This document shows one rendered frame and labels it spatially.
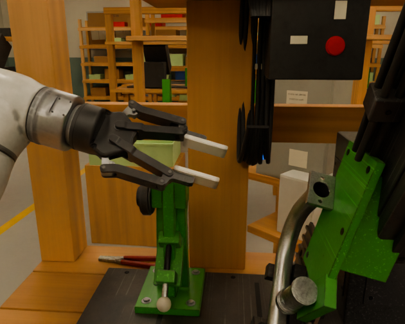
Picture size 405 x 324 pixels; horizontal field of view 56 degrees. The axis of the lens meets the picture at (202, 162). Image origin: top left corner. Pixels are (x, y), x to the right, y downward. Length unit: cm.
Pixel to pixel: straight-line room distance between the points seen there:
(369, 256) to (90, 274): 66
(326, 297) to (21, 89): 51
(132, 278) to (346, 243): 54
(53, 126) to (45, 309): 45
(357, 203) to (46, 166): 71
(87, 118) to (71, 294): 48
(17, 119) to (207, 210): 48
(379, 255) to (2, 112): 55
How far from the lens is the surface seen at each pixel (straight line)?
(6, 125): 61
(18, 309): 94
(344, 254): 54
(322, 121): 95
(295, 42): 73
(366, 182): 51
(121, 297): 87
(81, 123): 58
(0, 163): 61
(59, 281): 99
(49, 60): 92
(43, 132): 60
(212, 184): 57
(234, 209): 90
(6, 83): 63
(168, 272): 75
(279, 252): 68
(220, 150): 59
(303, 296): 56
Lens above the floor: 140
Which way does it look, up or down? 16 degrees down
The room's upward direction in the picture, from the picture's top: straight up
